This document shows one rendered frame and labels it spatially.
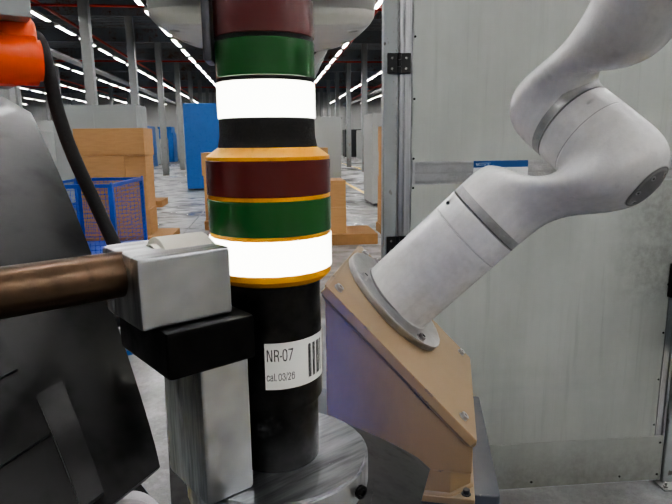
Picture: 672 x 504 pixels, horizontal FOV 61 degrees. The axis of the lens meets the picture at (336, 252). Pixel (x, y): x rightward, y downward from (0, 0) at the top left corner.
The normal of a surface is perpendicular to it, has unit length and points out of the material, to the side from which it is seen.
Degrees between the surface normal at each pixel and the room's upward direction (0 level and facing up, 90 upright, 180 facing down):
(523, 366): 90
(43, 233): 37
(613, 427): 90
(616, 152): 69
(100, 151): 90
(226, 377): 90
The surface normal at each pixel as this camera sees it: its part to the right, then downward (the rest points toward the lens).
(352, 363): -0.19, 0.19
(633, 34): -0.34, 0.80
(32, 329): 0.40, -0.65
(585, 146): -0.74, -0.12
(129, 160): 0.12, 0.19
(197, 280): 0.64, 0.14
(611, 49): -0.53, 0.77
